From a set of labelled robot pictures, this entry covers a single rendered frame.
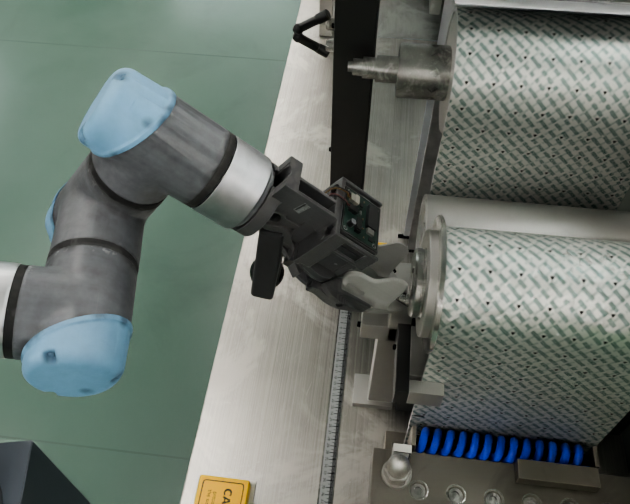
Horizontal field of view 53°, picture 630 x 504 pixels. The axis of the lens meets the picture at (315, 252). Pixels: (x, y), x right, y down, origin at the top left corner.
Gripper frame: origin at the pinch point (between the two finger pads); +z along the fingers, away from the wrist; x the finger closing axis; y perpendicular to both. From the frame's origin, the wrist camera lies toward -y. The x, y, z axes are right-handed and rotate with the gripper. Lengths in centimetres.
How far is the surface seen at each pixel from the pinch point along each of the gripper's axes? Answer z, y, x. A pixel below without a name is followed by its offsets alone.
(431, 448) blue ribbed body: 18.3, -10.7, -8.3
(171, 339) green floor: 32, -135, 59
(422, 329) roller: 1.5, 3.2, -4.5
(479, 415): 19.8, -4.3, -5.1
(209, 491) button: 3.7, -37.3, -13.4
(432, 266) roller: -1.8, 7.5, -0.5
